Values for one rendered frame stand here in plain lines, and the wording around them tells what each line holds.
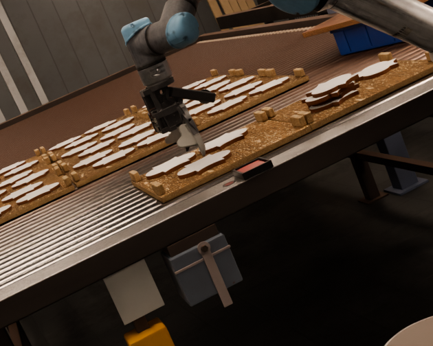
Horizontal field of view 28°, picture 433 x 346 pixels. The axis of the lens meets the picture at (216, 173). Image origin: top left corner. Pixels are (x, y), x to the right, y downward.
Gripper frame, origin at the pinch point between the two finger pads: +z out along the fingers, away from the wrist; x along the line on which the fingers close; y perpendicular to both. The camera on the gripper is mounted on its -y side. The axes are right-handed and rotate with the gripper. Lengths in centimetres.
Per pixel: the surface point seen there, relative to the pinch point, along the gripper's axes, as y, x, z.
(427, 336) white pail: -32, 17, 65
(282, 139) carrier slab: -18.3, 9.5, 3.9
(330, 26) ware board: -76, -68, -6
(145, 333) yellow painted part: 32.3, 21.3, 27.3
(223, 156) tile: -4.5, 3.8, 2.8
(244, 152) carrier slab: -9.4, 5.2, 3.9
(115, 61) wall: -96, -566, 8
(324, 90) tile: -36.8, 0.3, -0.6
